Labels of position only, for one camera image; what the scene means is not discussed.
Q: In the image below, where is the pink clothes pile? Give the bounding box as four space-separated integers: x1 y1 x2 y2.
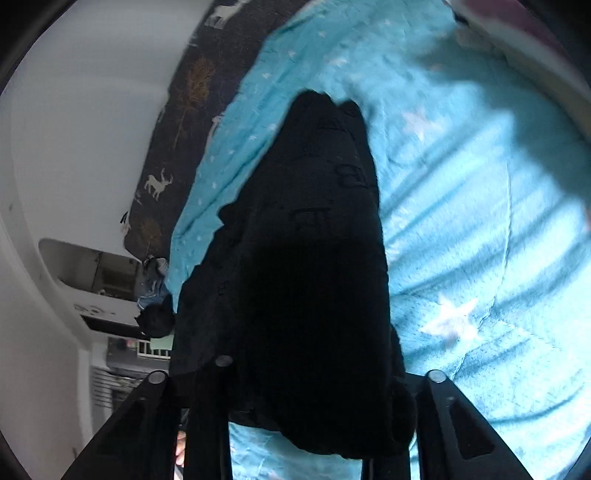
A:
450 0 568 70

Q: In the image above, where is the turquoise star-print blanket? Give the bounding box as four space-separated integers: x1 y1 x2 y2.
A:
166 0 591 480

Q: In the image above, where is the black sweater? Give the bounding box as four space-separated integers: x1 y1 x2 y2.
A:
168 90 419 462

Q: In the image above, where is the black cloth pile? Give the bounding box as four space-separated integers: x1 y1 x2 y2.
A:
135 295 176 337

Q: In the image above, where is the dark deer-print mattress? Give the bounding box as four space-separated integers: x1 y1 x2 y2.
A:
122 0 305 259

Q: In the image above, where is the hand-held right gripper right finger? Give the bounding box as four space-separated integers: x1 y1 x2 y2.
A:
360 369 534 480

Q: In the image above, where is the light green cushion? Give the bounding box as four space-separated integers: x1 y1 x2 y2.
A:
148 336 175 358

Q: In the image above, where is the blue jeans pile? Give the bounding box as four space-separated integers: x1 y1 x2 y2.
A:
136 257 171 310

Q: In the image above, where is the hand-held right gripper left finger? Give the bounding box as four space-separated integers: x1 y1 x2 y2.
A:
62 354 234 480

